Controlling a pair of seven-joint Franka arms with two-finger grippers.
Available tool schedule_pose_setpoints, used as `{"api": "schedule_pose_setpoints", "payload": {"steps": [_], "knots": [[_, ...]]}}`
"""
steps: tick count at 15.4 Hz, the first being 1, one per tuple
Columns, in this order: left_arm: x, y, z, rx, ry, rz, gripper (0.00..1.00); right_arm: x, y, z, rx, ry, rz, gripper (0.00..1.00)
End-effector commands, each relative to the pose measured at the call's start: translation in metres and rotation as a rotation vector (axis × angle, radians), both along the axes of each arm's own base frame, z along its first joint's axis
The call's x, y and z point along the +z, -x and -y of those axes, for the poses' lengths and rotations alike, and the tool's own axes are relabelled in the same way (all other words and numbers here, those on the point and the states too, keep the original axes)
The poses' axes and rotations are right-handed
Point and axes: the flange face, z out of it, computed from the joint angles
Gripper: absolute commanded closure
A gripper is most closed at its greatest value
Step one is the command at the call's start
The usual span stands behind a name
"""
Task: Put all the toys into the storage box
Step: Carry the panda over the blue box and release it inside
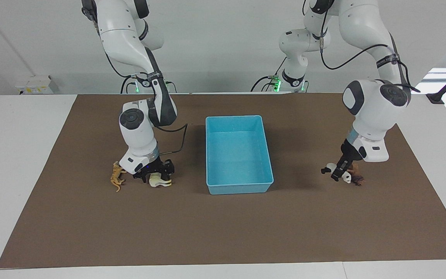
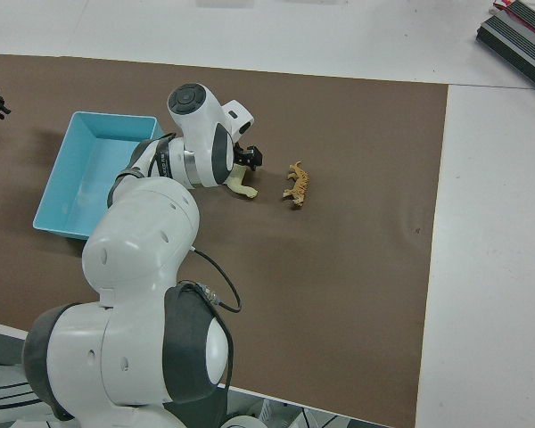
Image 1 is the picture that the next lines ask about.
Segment black and white panda toy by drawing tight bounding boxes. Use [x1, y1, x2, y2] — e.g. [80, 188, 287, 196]
[321, 162, 352, 184]

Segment cream horse toy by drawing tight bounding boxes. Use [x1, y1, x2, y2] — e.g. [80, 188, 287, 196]
[149, 173, 172, 188]

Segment brown lion toy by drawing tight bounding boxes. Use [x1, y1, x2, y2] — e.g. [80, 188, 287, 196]
[347, 162, 365, 187]

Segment orange tiger toy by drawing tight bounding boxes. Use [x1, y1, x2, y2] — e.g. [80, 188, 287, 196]
[110, 161, 128, 193]

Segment light blue plastic storage box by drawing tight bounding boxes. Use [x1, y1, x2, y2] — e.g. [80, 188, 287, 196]
[206, 115, 274, 195]

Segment brown table mat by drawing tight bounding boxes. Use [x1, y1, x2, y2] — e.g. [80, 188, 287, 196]
[0, 93, 446, 269]

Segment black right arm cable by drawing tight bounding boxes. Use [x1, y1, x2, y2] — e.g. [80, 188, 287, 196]
[105, 50, 189, 157]

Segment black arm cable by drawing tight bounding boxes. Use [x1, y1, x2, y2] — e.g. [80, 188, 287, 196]
[302, 0, 421, 93]
[105, 50, 189, 157]

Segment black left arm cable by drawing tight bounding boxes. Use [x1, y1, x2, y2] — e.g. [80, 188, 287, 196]
[302, 0, 421, 93]

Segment black base cable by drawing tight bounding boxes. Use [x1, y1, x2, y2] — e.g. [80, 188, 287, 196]
[120, 74, 135, 94]
[250, 57, 288, 93]

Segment black left arm strap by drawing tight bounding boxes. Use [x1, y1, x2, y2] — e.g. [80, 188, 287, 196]
[376, 54, 400, 69]

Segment white wall socket box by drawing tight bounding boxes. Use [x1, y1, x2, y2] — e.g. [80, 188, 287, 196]
[15, 75, 59, 95]

